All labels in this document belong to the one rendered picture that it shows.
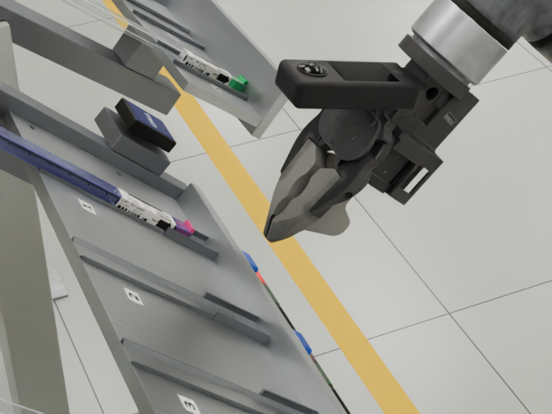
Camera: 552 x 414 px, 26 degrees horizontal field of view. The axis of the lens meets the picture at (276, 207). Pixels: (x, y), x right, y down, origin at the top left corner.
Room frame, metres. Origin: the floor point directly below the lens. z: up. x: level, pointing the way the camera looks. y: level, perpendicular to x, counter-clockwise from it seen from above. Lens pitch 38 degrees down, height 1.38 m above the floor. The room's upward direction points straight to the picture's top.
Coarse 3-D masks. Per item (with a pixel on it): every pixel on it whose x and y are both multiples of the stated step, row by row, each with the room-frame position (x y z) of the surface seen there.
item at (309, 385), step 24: (192, 192) 0.85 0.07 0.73; (192, 216) 0.83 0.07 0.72; (216, 216) 0.82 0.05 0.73; (216, 240) 0.79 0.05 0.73; (216, 264) 0.77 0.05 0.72; (240, 264) 0.75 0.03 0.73; (240, 288) 0.73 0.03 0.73; (264, 288) 0.73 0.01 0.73; (264, 312) 0.70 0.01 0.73; (288, 336) 0.67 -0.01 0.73; (288, 360) 0.65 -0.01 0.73; (312, 384) 0.62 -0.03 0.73; (312, 408) 0.60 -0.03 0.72; (336, 408) 0.59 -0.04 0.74
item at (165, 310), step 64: (64, 192) 0.71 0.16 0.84; (128, 192) 0.80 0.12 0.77; (128, 256) 0.67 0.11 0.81; (192, 256) 0.75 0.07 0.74; (128, 320) 0.57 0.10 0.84; (192, 320) 0.63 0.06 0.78; (256, 320) 0.70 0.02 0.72; (128, 384) 0.51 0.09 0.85; (192, 384) 0.53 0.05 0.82; (256, 384) 0.60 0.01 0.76
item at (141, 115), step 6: (132, 108) 0.87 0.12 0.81; (138, 108) 0.88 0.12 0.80; (138, 114) 0.87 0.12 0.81; (144, 114) 0.88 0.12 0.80; (150, 114) 0.89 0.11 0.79; (144, 120) 0.86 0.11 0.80; (150, 120) 0.88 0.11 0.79; (156, 120) 0.89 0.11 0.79; (150, 126) 0.86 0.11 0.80; (156, 126) 0.87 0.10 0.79; (162, 126) 0.88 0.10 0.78; (162, 132) 0.86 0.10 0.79; (168, 132) 0.88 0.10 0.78
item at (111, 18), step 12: (72, 0) 0.96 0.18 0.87; (84, 0) 0.97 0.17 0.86; (96, 12) 0.97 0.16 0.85; (108, 12) 0.98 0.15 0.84; (108, 24) 0.98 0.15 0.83; (120, 24) 0.98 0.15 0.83; (132, 24) 0.99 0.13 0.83; (132, 36) 0.99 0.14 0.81; (144, 36) 0.99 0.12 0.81; (156, 36) 1.00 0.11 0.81; (156, 48) 1.00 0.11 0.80; (168, 48) 1.00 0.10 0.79; (180, 48) 1.01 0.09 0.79; (180, 60) 1.01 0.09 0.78; (228, 72) 1.04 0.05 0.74; (228, 84) 1.03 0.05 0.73; (240, 84) 1.04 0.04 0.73
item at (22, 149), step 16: (0, 128) 0.72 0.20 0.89; (0, 144) 0.71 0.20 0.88; (16, 144) 0.72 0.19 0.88; (32, 144) 0.73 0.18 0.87; (32, 160) 0.72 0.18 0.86; (48, 160) 0.73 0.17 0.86; (64, 160) 0.74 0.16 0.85; (64, 176) 0.73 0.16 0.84; (80, 176) 0.74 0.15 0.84; (96, 192) 0.74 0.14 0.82; (112, 192) 0.75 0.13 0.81; (176, 224) 0.77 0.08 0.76
